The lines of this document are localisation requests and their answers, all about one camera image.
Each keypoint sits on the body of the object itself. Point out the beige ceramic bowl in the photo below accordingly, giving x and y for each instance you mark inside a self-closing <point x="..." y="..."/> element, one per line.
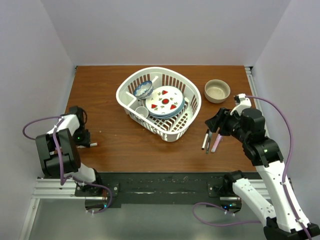
<point x="216" y="91"/>

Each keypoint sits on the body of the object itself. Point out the blue white patterned bowl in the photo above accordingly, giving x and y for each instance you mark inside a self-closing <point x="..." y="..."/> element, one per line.
<point x="144" y="90"/>

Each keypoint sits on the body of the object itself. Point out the pink highlighter pen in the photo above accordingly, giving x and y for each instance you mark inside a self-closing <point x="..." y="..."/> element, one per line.
<point x="216" y="143"/>

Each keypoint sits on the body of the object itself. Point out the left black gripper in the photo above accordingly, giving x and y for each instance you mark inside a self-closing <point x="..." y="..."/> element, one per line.
<point x="86" y="141"/>

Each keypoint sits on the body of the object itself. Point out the white plastic dish basket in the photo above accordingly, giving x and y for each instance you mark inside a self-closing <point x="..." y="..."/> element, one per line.
<point x="171" y="129"/>

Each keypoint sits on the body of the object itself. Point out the small white cup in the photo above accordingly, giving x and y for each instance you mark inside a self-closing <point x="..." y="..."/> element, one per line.
<point x="142" y="111"/>

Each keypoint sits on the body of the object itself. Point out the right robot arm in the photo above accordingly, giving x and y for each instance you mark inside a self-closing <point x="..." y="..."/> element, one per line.
<point x="281" y="217"/>

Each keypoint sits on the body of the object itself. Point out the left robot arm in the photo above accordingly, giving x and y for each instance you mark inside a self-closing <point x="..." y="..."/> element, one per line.
<point x="58" y="154"/>

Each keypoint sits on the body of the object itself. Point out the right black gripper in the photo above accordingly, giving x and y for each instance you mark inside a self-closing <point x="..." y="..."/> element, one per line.
<point x="220" y="120"/>

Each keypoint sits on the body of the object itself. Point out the watermelon pattern plate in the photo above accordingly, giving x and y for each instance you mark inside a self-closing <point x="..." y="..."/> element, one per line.
<point x="166" y="91"/>

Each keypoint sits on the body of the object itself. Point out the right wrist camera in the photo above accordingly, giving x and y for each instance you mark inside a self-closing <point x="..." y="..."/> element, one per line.
<point x="242" y="102"/>

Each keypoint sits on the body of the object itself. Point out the white pen with black tip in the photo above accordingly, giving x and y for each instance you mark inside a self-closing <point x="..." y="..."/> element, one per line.
<point x="205" y="139"/>

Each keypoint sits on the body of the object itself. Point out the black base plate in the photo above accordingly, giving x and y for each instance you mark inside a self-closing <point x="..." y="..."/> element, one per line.
<point x="173" y="188"/>

